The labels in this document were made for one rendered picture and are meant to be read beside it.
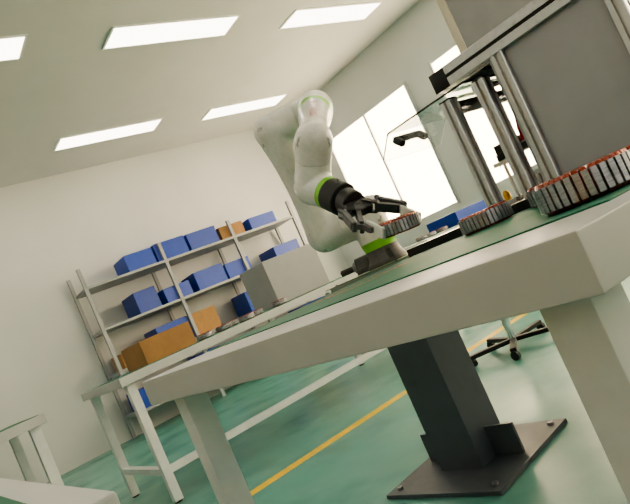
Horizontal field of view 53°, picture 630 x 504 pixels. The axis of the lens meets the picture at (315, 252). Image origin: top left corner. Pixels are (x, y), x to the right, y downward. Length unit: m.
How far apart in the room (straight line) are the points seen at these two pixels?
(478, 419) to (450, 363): 0.21
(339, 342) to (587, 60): 0.81
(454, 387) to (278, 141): 1.01
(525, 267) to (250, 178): 8.87
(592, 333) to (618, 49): 0.82
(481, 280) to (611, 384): 0.13
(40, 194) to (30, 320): 1.54
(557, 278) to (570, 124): 0.87
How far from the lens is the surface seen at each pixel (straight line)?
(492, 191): 1.48
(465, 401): 2.20
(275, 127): 2.13
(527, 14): 1.36
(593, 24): 1.31
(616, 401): 0.57
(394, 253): 2.15
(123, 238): 8.30
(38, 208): 8.19
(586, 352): 0.56
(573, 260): 0.49
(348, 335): 0.69
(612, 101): 1.31
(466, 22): 1.58
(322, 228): 2.18
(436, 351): 2.14
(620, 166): 0.72
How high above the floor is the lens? 0.79
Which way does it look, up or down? 3 degrees up
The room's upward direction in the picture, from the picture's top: 24 degrees counter-clockwise
